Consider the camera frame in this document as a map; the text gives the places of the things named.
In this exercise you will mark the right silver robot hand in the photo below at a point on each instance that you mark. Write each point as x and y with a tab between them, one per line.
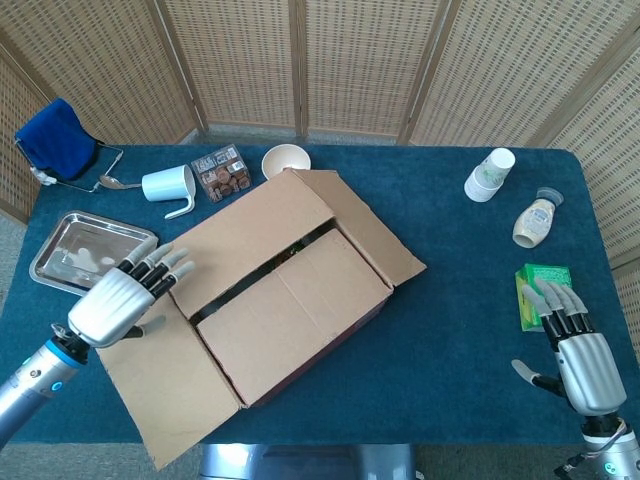
590	375

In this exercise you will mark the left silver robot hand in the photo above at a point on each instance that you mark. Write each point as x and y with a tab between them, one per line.
110	310

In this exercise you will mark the red cardboard box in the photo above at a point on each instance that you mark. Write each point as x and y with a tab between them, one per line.
290	310

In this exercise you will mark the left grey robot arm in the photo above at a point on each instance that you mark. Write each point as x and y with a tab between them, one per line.
30	385

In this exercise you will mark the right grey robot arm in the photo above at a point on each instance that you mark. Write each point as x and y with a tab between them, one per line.
607	445

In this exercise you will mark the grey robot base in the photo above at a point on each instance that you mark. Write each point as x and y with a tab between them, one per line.
310	462

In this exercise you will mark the green carton box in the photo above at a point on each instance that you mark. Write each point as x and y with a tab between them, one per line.
550	272

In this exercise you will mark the clear box of chocolates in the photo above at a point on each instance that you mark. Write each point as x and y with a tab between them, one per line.
220	175

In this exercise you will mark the steel tray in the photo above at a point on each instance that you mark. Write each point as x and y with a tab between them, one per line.
65	240

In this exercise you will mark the metal spoon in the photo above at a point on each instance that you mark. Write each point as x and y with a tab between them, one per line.
109	181

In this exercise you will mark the blue table cloth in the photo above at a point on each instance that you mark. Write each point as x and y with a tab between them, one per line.
465	340

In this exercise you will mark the pale blue plastic mug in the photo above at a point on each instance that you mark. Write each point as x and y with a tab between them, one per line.
165	184

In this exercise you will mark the white clip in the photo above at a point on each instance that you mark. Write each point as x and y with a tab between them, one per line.
44	176

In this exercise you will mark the mayonnaise squeeze bottle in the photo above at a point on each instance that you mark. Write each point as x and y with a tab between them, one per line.
532	222

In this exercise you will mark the stack of paper cups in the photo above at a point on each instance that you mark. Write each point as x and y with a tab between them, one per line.
487	177

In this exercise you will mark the beige bowl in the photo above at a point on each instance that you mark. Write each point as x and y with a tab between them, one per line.
282	160

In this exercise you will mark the wicker folding screen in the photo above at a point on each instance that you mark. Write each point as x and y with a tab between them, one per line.
350	60

